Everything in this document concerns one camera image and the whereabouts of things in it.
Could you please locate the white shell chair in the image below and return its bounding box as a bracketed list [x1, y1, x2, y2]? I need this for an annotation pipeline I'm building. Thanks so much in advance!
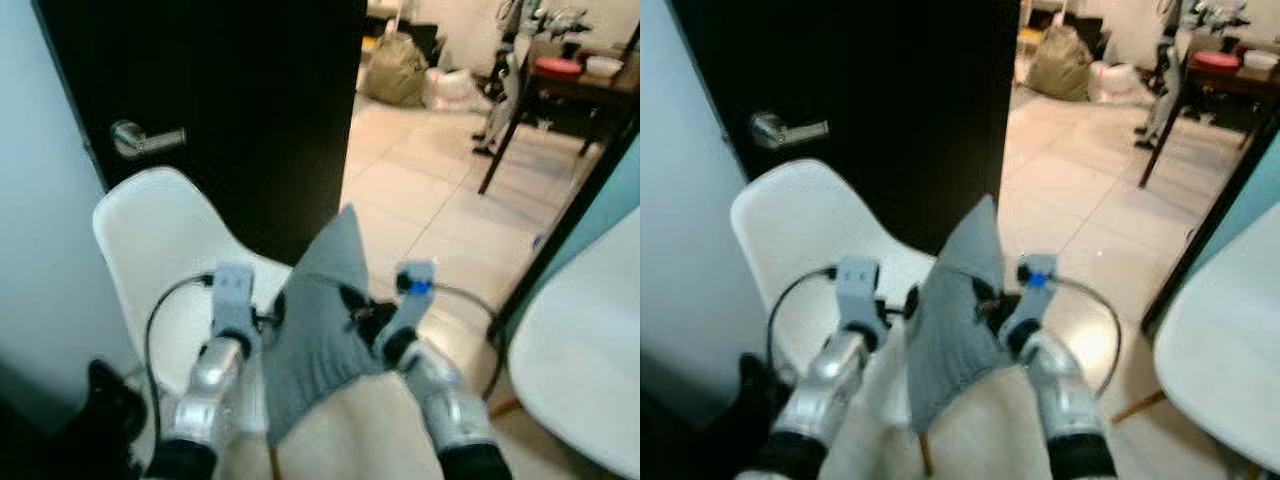
[92, 166, 301, 480]
[730, 160, 941, 476]
[488, 208, 641, 480]
[1110, 200, 1280, 480]

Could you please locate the black robot foot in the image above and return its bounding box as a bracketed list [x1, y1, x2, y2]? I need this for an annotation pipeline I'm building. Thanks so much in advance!
[690, 352, 791, 480]
[50, 358, 149, 480]

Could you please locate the black door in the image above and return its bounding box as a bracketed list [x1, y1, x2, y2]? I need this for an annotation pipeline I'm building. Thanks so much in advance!
[672, 0, 1021, 256]
[30, 0, 369, 266]

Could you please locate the olive stuffed sack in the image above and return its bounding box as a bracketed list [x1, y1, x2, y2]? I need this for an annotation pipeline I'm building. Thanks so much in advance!
[362, 32, 429, 109]
[1025, 25, 1093, 101]

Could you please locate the white plastic bag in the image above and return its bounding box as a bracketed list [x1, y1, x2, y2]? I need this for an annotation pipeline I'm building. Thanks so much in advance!
[425, 68, 496, 113]
[1088, 60, 1156, 106]

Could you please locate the standing humanoid robot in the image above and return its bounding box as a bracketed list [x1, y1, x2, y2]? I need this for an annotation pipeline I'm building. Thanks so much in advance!
[472, 0, 591, 156]
[1133, 0, 1251, 151]

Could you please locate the dark wooden table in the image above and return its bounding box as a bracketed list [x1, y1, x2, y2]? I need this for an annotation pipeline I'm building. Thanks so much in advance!
[1138, 35, 1280, 189]
[478, 40, 641, 196]

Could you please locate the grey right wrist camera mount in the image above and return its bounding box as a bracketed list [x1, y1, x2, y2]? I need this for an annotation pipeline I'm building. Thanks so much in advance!
[1005, 253, 1059, 336]
[385, 260, 438, 346]

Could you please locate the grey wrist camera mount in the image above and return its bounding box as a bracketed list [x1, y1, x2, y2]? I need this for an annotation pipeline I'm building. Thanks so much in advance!
[210, 263, 263, 346]
[385, 260, 438, 346]
[1005, 253, 1059, 336]
[835, 255, 886, 336]

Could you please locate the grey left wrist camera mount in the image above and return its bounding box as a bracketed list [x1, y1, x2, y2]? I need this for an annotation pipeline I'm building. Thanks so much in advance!
[835, 255, 886, 336]
[210, 263, 263, 346]

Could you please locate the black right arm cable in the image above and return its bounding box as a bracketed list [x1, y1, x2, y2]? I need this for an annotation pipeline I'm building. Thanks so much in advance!
[432, 283, 506, 401]
[1055, 275, 1124, 396]

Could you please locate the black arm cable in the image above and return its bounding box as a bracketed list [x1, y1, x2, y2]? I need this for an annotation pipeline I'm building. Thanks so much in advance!
[145, 273, 216, 441]
[1055, 275, 1124, 396]
[766, 265, 839, 373]
[432, 283, 506, 401]

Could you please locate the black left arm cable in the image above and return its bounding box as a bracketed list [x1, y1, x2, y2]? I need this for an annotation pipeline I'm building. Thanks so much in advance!
[766, 265, 839, 373]
[145, 273, 216, 441]

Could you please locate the black door frame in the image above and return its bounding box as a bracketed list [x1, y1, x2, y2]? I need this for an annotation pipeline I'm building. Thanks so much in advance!
[1140, 100, 1280, 336]
[487, 110, 641, 346]

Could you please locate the silver door handle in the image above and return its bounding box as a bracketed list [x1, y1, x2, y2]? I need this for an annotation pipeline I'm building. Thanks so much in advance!
[750, 112, 831, 151]
[110, 120, 188, 159]

